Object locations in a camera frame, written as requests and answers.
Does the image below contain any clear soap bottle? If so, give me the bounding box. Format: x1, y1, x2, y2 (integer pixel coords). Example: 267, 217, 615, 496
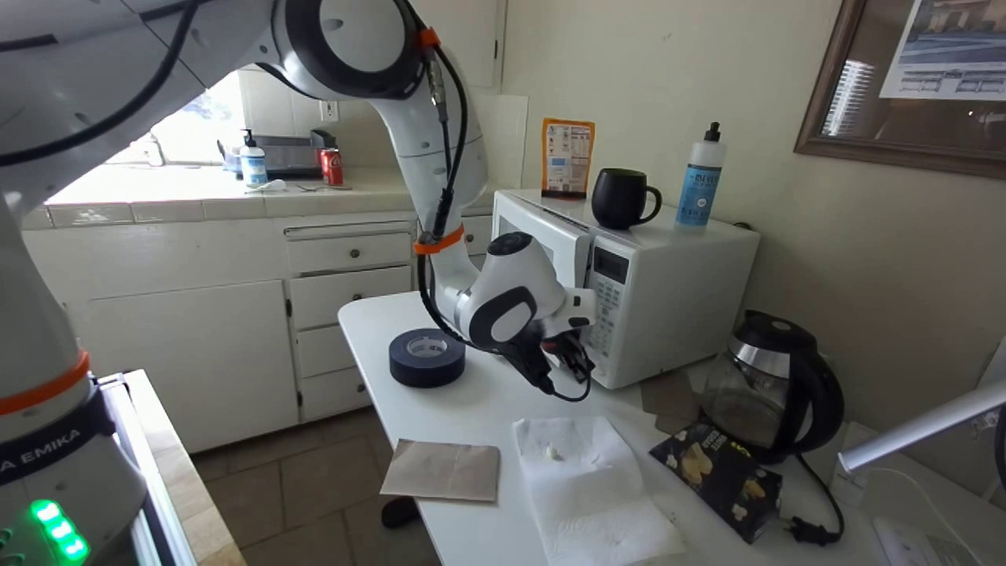
235, 125, 270, 192

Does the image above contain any black toaster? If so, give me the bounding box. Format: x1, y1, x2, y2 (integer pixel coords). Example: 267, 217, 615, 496
255, 129, 341, 183

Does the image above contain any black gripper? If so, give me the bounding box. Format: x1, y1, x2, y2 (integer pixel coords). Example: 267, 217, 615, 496
499, 318, 597, 400

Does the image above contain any white metal bar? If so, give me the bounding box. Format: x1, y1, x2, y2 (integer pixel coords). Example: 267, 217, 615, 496
837, 378, 1006, 478

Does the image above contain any brown cardboard piece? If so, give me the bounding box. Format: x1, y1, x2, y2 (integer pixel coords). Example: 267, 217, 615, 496
376, 434, 506, 510
639, 367, 717, 434

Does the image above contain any black packet with gold print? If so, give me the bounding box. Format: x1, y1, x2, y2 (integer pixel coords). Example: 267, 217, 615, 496
647, 418, 785, 547

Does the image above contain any clear white plastic bag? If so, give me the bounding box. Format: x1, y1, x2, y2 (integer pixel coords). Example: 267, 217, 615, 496
509, 411, 685, 566

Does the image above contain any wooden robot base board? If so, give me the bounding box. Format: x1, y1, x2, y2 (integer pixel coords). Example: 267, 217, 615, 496
90, 365, 248, 566

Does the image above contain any white microwave oven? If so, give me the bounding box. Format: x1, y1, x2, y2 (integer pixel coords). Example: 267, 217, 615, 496
486, 186, 764, 394

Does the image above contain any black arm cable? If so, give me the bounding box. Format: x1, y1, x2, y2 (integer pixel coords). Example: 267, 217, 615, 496
410, 25, 597, 409

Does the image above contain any red drink can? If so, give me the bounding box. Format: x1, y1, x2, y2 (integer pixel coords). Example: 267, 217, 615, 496
318, 144, 349, 192

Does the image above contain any brown framed picture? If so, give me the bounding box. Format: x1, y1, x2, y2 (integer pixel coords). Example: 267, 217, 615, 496
791, 0, 1006, 183

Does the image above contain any black kettle power cable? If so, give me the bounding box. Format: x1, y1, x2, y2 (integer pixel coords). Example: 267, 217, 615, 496
779, 448, 849, 551

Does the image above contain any glass electric kettle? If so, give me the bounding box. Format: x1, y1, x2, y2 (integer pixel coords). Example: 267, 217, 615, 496
698, 310, 849, 466

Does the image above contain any white drawer cabinet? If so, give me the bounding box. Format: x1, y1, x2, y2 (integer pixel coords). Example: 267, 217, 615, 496
17, 202, 497, 455

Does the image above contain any bottle with blue label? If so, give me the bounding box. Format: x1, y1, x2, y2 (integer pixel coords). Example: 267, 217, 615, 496
672, 120, 728, 232

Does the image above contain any black mug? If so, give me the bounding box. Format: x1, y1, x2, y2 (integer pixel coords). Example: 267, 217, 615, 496
588, 163, 665, 237

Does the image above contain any black tape roll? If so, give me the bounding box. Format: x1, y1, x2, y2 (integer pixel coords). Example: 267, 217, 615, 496
386, 324, 467, 391

